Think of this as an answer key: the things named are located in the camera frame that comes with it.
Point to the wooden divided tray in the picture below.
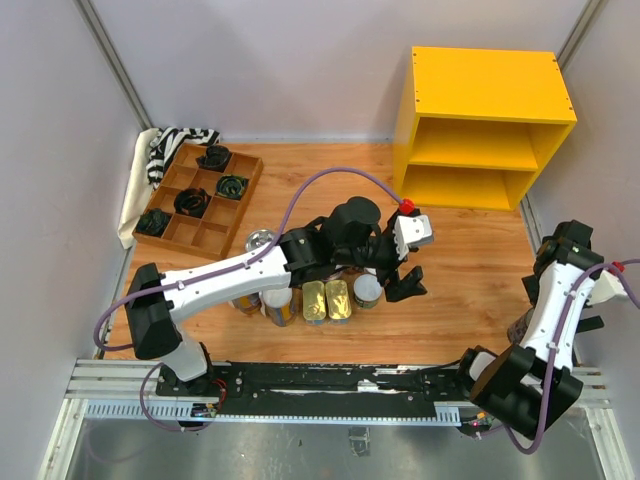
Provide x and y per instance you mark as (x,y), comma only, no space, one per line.
(211,235)

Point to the gold rectangular tin left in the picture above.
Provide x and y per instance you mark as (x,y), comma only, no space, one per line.
(314,302)

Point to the rolled black belt top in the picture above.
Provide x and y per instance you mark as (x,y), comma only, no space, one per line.
(215,158)

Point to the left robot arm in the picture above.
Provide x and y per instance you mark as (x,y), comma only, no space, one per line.
(351,236)

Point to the rolled dark belt bottom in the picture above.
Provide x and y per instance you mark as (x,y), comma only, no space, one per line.
(153,223)

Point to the yellow shelf cabinet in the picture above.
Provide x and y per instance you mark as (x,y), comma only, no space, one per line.
(476,127)

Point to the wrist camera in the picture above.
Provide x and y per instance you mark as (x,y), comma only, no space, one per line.
(612,285)
(411,229)

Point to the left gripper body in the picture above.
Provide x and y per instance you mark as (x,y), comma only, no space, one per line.
(382,256)

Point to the rolled black belt middle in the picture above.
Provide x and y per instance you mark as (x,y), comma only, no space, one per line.
(192,202)

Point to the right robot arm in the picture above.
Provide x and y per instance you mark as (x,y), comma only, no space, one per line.
(530,385)

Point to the gold rectangular tin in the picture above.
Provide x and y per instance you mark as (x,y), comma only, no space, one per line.
(338,302)
(314,302)

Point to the rolled black belt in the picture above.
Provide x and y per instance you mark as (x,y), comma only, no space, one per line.
(192,202)
(215,158)

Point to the rolled green belt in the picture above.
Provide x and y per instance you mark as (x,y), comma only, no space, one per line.
(232,187)

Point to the blue yellow can white lid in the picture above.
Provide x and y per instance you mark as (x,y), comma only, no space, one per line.
(278,306)

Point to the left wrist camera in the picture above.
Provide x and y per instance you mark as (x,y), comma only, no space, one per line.
(411,229)

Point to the striped cloth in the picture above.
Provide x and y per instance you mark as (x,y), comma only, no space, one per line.
(167,142)

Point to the gold rectangular tin right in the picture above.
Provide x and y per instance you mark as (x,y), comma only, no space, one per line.
(338,302)

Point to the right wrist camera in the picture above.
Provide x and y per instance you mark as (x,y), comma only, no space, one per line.
(612,285)

